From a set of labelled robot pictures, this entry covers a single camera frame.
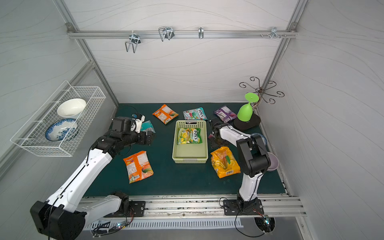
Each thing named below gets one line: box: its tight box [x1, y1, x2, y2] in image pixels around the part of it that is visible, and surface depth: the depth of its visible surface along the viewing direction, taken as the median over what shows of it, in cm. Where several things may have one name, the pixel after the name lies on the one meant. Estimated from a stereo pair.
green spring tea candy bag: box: [177, 128, 203, 145], surface depth 101 cm
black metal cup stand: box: [233, 76, 285, 130], surface depth 89 cm
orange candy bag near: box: [123, 150, 154, 184], surface depth 88 cm
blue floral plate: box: [45, 118, 78, 142], surface depth 65 cm
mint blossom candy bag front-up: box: [183, 107, 208, 120], surface depth 114 cm
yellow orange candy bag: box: [210, 146, 241, 179], surface depth 87 cm
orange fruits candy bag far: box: [152, 104, 179, 125], surface depth 114 cm
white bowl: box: [57, 98, 87, 118], surface depth 71 cm
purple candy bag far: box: [214, 105, 237, 123], surface depth 115 cm
